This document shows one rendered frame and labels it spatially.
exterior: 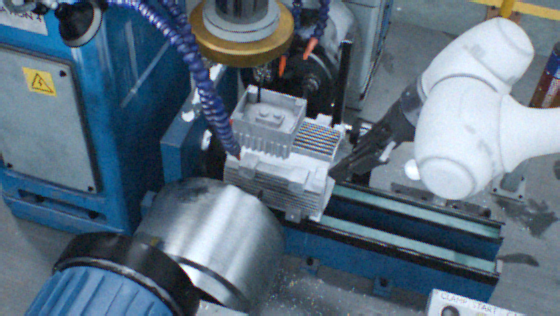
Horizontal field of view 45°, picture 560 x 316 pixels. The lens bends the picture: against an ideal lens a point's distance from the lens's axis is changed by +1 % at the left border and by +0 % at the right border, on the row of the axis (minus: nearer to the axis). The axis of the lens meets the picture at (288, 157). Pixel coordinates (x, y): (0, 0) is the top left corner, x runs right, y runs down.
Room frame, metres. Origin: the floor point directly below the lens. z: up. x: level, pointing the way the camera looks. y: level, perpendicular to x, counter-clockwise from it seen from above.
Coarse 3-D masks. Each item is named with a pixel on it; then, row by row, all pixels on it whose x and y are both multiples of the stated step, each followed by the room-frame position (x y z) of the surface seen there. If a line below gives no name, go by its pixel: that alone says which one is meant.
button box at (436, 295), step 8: (432, 296) 0.61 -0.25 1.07; (440, 296) 0.61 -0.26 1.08; (448, 296) 0.61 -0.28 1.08; (456, 296) 0.61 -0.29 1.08; (432, 304) 0.60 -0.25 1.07; (440, 304) 0.60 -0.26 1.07; (448, 304) 0.60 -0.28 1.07; (456, 304) 0.60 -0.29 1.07; (464, 304) 0.60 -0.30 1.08; (472, 304) 0.60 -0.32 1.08; (480, 304) 0.60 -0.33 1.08; (432, 312) 0.59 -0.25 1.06; (440, 312) 0.58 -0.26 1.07; (464, 312) 0.59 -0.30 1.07; (472, 312) 0.59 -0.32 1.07; (480, 312) 0.59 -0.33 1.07; (488, 312) 0.59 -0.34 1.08; (496, 312) 0.59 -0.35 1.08; (504, 312) 0.59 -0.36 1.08; (512, 312) 0.59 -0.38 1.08
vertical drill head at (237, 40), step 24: (216, 0) 0.94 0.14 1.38; (240, 0) 0.92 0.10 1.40; (264, 0) 0.94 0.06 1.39; (192, 24) 0.93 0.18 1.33; (216, 24) 0.91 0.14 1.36; (240, 24) 0.92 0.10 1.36; (264, 24) 0.92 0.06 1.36; (288, 24) 0.96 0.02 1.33; (216, 48) 0.88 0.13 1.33; (240, 48) 0.88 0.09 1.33; (264, 48) 0.89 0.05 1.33; (264, 72) 0.90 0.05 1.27
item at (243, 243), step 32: (160, 192) 0.75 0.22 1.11; (192, 192) 0.71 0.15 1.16; (224, 192) 0.72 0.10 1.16; (160, 224) 0.65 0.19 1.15; (192, 224) 0.65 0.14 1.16; (224, 224) 0.66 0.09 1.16; (256, 224) 0.68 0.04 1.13; (192, 256) 0.59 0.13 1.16; (224, 256) 0.60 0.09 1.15; (256, 256) 0.63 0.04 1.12; (224, 288) 0.56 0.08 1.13; (256, 288) 0.59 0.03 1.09
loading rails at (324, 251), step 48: (336, 192) 0.95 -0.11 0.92; (384, 192) 0.95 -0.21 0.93; (288, 240) 0.86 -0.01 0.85; (336, 240) 0.83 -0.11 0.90; (384, 240) 0.83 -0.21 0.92; (432, 240) 0.89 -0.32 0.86; (480, 240) 0.87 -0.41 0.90; (384, 288) 0.78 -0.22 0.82; (432, 288) 0.78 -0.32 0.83; (480, 288) 0.76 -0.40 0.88
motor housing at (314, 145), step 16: (304, 128) 0.94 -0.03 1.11; (320, 128) 0.95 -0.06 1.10; (304, 144) 0.90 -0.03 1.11; (320, 144) 0.90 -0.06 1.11; (336, 144) 0.91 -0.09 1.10; (272, 160) 0.88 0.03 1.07; (288, 160) 0.88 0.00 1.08; (304, 160) 0.88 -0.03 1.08; (320, 160) 0.88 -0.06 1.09; (336, 160) 0.98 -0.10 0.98; (224, 176) 0.87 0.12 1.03; (240, 176) 0.87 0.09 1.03; (256, 176) 0.86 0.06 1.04; (272, 176) 0.85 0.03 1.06; (288, 176) 0.85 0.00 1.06; (256, 192) 0.85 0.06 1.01; (272, 192) 0.85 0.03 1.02; (288, 192) 0.84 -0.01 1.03; (304, 192) 0.83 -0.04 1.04; (320, 192) 0.83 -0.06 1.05; (304, 208) 0.83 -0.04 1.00; (320, 208) 0.84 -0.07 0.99
